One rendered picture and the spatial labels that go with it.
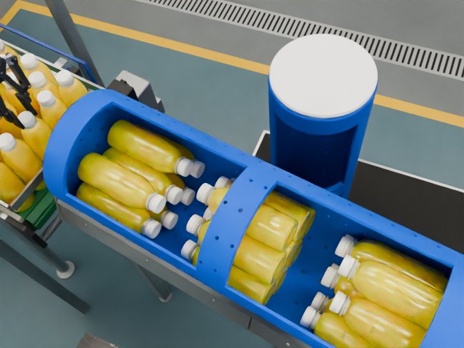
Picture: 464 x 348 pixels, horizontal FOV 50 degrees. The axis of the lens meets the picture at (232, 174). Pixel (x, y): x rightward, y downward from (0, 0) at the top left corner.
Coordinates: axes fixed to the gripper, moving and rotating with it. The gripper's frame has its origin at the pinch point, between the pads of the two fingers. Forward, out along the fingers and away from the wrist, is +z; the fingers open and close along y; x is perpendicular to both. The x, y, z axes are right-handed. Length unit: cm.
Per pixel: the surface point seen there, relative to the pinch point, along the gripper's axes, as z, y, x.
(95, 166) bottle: -2.1, -3.7, -27.6
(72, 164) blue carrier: 2.0, -4.7, -19.6
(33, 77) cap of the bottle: 2.2, 10.4, 6.6
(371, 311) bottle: -2, -3, -91
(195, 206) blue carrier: 16.5, 4.9, -44.8
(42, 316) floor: 113, -39, 22
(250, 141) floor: 113, 78, -12
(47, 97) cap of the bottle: 2.1, 7.2, -1.1
